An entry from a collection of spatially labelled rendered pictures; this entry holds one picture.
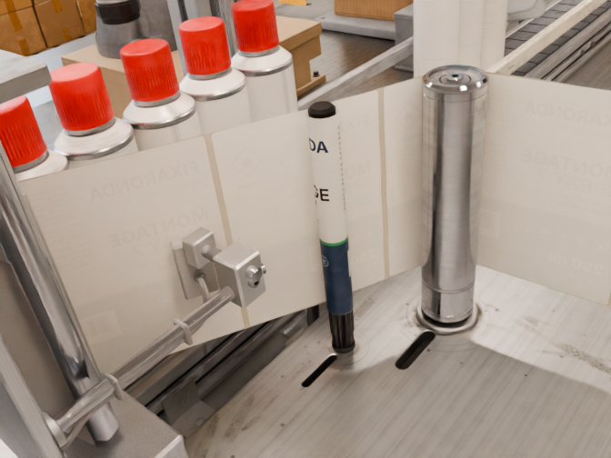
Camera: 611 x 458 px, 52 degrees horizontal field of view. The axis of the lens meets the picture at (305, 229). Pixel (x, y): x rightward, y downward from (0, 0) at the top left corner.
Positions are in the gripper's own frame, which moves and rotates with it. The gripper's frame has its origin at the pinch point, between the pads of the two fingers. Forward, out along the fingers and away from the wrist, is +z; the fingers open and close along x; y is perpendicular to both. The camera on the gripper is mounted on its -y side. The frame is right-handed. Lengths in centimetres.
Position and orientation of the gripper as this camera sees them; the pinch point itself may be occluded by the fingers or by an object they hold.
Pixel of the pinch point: (493, 29)
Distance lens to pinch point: 89.9
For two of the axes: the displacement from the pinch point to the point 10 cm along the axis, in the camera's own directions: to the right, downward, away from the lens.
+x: 6.1, -0.1, 8.0
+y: 7.6, 3.0, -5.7
